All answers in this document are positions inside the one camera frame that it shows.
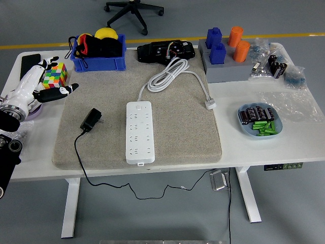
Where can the silver foot pedal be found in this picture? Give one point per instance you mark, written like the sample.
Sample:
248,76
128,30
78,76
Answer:
219,181

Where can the grey block holder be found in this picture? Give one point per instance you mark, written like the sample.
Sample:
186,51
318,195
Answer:
226,72

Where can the black plug adapter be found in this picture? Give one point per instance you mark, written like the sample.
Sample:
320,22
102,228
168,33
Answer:
91,120

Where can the black phone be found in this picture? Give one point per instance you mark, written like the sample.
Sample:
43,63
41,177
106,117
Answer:
28,61

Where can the large empty clear bag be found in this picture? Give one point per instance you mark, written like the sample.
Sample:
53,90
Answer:
292,104

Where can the black office chair base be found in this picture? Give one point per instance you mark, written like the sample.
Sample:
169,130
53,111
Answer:
132,10

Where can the blue plastic bin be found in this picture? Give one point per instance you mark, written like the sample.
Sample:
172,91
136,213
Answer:
101,63

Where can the colourful puzzle cube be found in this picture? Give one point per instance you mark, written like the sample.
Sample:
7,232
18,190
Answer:
57,74

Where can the light blue plate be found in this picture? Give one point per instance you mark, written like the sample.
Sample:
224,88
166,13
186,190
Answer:
243,129

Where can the orange cylinder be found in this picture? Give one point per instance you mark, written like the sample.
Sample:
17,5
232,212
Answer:
241,52
235,36

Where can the clear bag of black capacitors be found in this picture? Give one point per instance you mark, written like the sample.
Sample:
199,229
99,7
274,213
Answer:
277,67

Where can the white power strip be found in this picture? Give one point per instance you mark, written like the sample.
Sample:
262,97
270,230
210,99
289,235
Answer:
140,137

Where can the black electronic device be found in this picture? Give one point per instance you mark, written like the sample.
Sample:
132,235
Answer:
152,52

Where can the black table control panel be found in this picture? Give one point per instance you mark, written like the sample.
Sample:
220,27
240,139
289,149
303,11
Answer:
281,166

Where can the clear bag of blue parts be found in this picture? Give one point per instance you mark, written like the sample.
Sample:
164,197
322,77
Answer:
260,48
295,77

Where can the clear bag of metal nuts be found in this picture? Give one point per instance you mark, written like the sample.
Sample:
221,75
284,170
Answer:
25,129

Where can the white table leg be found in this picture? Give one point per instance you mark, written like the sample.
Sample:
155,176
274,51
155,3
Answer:
70,208
247,195

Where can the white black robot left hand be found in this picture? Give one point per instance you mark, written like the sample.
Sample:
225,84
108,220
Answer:
25,86

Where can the small yellow red ball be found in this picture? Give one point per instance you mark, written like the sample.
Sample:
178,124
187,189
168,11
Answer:
81,37

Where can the grey-brown mat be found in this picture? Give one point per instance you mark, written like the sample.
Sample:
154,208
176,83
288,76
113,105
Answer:
182,127

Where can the black capacitor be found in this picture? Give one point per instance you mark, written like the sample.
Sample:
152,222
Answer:
251,114
244,117
271,114
259,113
265,113

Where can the clear bag of silver parts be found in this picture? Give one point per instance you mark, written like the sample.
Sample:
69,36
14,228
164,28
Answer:
260,73

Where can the blue block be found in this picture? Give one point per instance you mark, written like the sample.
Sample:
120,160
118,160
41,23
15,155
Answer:
218,54
213,38

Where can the green battery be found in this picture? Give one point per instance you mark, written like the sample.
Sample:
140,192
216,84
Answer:
259,127
265,134
273,125
266,130
259,123

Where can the purple tray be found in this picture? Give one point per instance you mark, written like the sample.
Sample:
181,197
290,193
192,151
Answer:
36,115

